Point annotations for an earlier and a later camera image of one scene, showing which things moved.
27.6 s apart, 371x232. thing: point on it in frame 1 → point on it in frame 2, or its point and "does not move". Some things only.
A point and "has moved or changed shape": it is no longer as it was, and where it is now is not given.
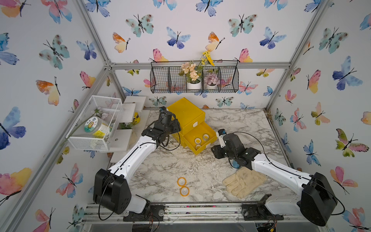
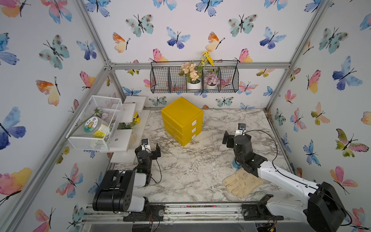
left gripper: (176, 124) → (155, 153)
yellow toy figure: (136, 118) does not move
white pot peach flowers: (192, 74) does not move
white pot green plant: (129, 125) does not move
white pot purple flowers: (211, 80) does not move
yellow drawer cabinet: (195, 133) has moved or changed shape
